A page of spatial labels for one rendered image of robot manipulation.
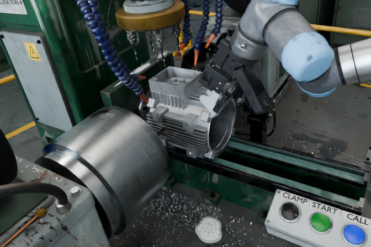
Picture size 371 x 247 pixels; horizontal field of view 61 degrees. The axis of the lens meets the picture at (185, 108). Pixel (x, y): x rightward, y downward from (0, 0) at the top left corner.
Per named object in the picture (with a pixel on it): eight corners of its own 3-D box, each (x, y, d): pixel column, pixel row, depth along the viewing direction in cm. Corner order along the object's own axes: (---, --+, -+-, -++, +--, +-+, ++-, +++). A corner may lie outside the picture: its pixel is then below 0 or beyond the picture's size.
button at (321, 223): (308, 230, 53) (308, 226, 52) (313, 213, 55) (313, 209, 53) (327, 237, 52) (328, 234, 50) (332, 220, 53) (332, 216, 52)
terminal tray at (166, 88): (151, 102, 92) (147, 80, 88) (173, 86, 99) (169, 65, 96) (185, 111, 86) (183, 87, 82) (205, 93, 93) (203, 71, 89)
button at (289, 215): (279, 219, 56) (278, 215, 54) (284, 203, 57) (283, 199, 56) (296, 225, 54) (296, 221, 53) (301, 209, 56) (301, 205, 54)
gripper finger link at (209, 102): (196, 106, 82) (210, 80, 75) (215, 119, 81) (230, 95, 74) (190, 112, 80) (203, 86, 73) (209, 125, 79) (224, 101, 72)
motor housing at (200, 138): (151, 151, 97) (139, 98, 87) (185, 120, 110) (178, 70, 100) (208, 171, 87) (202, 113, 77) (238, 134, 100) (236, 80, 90)
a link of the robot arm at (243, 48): (276, 37, 65) (261, 52, 60) (265, 54, 68) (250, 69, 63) (246, 17, 67) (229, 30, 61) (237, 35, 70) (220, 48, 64)
